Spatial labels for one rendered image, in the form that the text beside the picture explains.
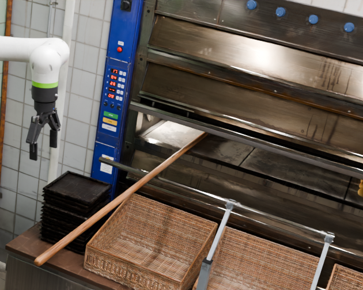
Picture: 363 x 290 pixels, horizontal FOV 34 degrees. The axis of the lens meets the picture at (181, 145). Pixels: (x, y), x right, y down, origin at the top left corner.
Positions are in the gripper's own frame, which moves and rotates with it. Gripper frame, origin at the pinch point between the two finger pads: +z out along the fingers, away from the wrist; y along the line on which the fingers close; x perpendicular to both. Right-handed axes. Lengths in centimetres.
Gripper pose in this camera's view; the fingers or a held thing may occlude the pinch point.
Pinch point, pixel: (43, 150)
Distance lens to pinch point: 227.0
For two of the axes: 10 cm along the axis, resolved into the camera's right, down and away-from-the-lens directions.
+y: -3.4, 3.3, -8.8
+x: 9.3, 2.3, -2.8
